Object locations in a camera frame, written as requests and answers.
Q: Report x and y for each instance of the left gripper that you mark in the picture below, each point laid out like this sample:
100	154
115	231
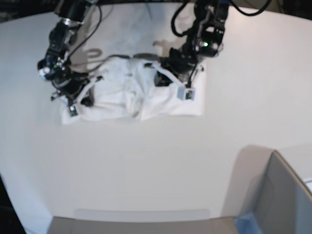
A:
185	72

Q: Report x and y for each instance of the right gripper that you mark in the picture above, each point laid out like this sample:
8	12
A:
77	88

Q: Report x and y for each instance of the white printed t-shirt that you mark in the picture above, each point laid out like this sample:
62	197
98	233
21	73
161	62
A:
124	88

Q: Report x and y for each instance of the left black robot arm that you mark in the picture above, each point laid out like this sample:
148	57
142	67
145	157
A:
203	40

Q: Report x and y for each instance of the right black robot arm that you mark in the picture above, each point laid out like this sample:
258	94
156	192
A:
57	60

